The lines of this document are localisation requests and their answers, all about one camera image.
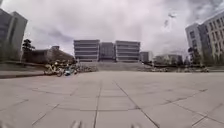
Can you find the grass strip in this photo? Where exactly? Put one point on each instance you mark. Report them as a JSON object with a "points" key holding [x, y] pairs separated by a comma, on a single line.
{"points": [[16, 67]]}

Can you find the row of trees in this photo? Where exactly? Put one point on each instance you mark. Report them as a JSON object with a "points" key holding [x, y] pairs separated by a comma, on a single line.
{"points": [[213, 58]]}

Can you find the low pale building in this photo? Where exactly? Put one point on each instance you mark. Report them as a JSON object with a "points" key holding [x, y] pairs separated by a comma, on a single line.
{"points": [[168, 59]]}

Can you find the tall grey building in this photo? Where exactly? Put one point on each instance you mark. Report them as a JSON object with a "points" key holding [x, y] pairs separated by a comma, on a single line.
{"points": [[11, 33]]}

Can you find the grey building with horizontal bands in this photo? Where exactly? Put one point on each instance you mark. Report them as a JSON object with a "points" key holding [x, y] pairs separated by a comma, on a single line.
{"points": [[86, 50]]}

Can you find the small building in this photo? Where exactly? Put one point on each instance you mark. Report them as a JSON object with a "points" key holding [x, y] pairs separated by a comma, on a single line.
{"points": [[145, 56]]}

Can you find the low brown building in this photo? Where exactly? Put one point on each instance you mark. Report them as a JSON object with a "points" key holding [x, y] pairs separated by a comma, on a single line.
{"points": [[50, 56]]}

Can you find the large pale building with windows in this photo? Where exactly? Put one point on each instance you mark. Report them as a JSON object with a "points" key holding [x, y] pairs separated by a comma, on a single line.
{"points": [[208, 33]]}

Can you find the wide grey stone stairs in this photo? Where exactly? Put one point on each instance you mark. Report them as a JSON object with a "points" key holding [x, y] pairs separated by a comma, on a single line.
{"points": [[110, 66]]}

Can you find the dark layered tree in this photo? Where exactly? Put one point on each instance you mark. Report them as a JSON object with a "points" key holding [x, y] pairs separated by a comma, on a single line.
{"points": [[27, 46]]}

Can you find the low stone kerb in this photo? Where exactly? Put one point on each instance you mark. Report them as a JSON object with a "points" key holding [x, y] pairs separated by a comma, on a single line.
{"points": [[20, 74]]}

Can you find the grey stone slab plaza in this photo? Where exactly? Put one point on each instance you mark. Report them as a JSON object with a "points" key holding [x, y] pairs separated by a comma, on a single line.
{"points": [[110, 90]]}

